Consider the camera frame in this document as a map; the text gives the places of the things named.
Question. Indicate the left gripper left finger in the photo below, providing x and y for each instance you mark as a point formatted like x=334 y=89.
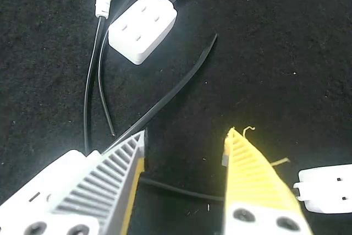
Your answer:
x=110 y=180

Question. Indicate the white outlet socket block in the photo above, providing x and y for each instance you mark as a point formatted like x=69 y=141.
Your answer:
x=41 y=180
x=143 y=27
x=321 y=191

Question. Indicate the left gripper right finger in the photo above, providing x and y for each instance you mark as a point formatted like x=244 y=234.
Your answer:
x=253 y=180

